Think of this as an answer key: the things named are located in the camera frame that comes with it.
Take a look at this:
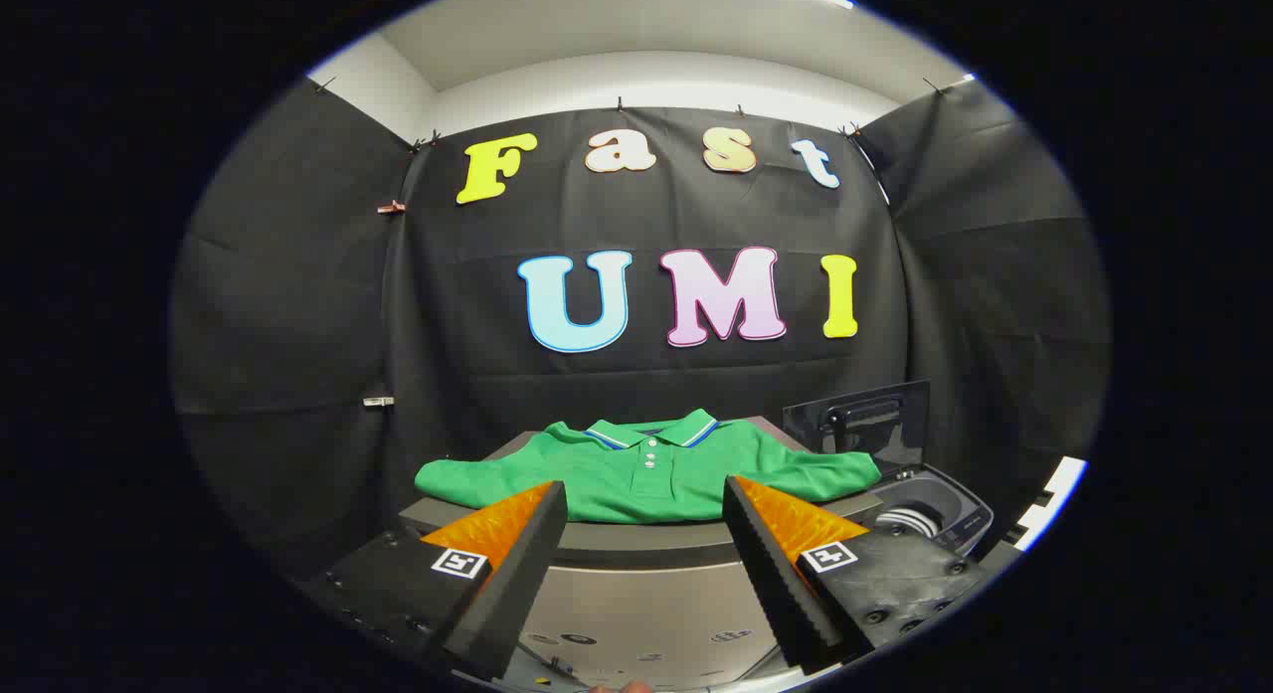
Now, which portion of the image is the dark washing machine lid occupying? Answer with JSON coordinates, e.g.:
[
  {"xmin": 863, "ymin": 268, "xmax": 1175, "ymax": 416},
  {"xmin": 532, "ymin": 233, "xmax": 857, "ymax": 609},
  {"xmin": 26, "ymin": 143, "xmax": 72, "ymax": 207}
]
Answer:
[{"xmin": 783, "ymin": 379, "xmax": 932, "ymax": 475}]

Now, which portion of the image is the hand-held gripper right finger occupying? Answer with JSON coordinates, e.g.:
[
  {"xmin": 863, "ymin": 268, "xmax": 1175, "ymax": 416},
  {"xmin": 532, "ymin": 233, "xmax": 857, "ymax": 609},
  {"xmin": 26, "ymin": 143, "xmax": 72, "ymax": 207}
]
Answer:
[{"xmin": 722, "ymin": 475, "xmax": 996, "ymax": 674}]

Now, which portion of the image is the black backdrop cloth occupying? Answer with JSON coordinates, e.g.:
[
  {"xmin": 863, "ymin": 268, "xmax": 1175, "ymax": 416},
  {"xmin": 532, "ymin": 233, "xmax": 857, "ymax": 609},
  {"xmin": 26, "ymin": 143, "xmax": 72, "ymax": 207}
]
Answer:
[{"xmin": 169, "ymin": 77, "xmax": 1112, "ymax": 585}]

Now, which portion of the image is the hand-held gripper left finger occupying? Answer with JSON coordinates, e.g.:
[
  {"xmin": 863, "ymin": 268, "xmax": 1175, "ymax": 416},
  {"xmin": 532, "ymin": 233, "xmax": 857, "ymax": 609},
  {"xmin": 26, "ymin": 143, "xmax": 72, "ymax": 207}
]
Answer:
[{"xmin": 298, "ymin": 480, "xmax": 569, "ymax": 680}]

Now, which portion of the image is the green polo shirt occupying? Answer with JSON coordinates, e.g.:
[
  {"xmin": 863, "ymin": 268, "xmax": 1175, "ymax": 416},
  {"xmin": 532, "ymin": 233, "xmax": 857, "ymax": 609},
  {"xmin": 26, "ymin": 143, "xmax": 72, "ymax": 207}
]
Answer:
[{"xmin": 415, "ymin": 408, "xmax": 883, "ymax": 525}]

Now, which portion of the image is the dark grey washing machine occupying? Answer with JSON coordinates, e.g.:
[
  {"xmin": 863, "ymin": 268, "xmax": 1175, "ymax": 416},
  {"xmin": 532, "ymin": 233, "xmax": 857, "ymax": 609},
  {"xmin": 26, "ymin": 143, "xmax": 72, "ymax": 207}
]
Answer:
[{"xmin": 855, "ymin": 462, "xmax": 996, "ymax": 560}]

